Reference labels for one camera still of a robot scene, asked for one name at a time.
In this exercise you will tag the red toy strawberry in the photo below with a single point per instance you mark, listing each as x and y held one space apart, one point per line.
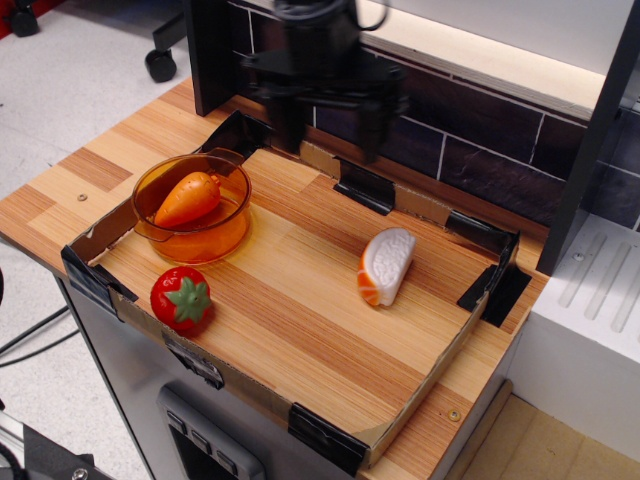
180 298

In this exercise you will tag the black equipment at lower left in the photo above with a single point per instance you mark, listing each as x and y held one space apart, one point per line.
28 454

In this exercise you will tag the orange toy carrot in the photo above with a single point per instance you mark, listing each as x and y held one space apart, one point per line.
196 195

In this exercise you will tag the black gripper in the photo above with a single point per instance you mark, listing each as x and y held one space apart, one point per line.
320 68

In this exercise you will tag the white orange toy sushi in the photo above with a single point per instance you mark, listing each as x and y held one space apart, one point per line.
384 264

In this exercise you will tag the orange transparent plastic pot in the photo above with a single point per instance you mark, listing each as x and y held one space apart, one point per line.
211 236

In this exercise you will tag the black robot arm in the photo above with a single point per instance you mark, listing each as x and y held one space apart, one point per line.
335 16

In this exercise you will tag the black office chair wheel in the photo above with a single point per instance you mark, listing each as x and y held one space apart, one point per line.
159 61

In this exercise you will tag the dark grey shelf post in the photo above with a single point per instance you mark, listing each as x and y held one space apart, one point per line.
619 94

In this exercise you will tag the white toy sink drainboard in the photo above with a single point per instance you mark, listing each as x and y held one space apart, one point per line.
578 356

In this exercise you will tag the cardboard fence with black tape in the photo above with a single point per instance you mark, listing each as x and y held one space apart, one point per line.
291 361

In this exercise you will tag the grey control panel with buttons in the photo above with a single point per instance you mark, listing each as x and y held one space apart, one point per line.
204 450

